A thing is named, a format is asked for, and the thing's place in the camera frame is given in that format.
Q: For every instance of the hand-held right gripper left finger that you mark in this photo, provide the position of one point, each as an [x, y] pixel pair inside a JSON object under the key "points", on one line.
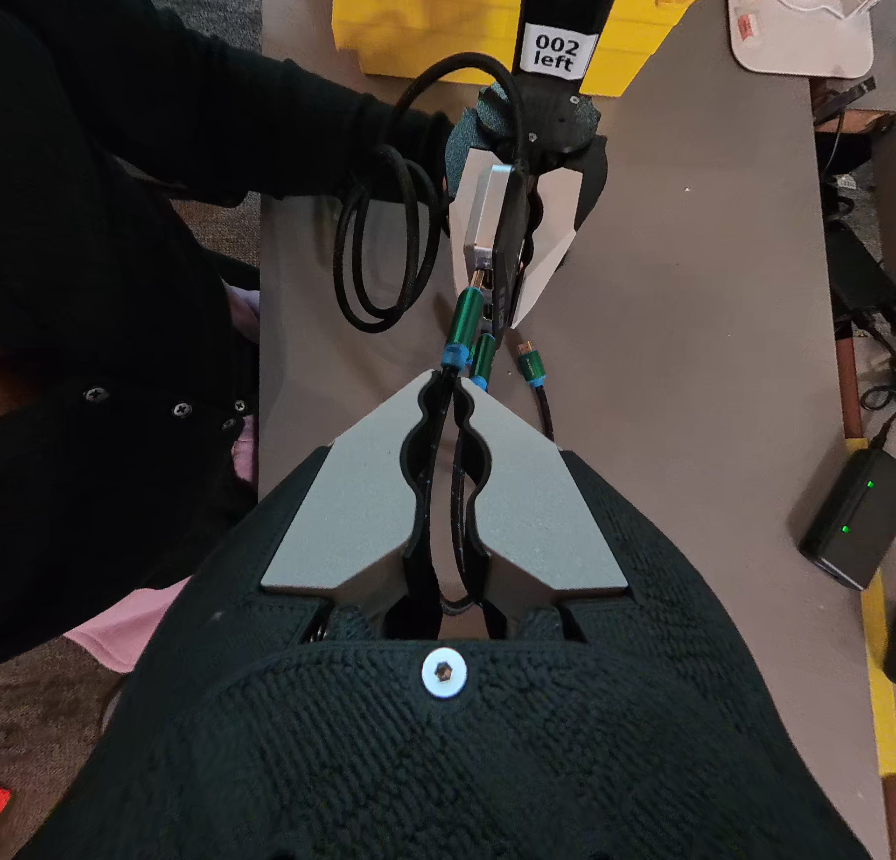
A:
{"points": [[350, 510]]}

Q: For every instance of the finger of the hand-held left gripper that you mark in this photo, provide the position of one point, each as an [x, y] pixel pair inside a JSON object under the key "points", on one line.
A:
{"points": [[556, 216], [467, 188]]}

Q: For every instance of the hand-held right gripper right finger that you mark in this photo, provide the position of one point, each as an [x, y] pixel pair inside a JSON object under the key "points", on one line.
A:
{"points": [[539, 524]]}

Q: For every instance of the person's left forearm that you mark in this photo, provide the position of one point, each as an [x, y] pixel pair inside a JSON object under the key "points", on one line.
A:
{"points": [[280, 124]]}

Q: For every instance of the yellow plastic bin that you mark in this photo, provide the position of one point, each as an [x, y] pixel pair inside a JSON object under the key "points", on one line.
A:
{"points": [[420, 19]]}

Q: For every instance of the white tray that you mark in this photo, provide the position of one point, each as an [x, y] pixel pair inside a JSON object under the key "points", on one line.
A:
{"points": [[805, 44]]}

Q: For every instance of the black charger with green lights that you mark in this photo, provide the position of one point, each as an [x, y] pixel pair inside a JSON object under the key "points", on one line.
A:
{"points": [[847, 517]]}

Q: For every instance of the person's torso in black clothing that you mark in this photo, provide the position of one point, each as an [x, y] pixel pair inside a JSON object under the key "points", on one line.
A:
{"points": [[105, 314]]}

